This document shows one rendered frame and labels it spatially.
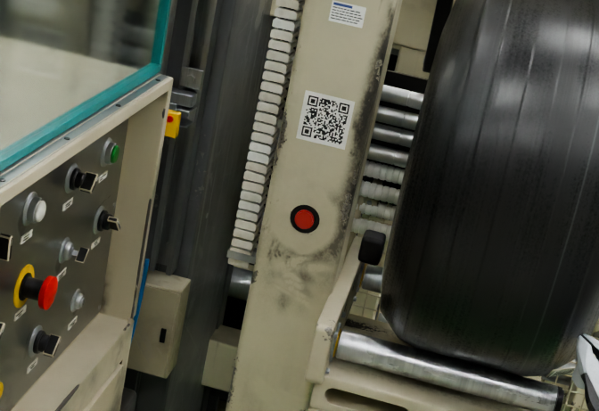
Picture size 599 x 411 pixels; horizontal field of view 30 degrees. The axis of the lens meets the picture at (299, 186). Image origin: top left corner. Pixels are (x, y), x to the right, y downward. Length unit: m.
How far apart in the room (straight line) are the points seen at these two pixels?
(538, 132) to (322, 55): 0.36
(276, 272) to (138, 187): 0.29
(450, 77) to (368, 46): 0.18
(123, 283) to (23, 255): 0.37
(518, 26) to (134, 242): 0.61
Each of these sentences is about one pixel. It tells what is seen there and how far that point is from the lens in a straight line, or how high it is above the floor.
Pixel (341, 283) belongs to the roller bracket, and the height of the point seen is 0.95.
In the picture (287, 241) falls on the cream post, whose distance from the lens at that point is 1.72.
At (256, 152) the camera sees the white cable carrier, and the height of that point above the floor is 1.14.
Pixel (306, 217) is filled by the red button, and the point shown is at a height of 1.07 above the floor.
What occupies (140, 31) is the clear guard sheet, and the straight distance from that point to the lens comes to 1.44.
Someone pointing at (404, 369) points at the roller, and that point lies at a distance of 1.69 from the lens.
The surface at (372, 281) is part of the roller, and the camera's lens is 1.94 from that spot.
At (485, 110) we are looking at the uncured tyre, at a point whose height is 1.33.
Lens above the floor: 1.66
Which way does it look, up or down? 19 degrees down
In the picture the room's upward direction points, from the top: 12 degrees clockwise
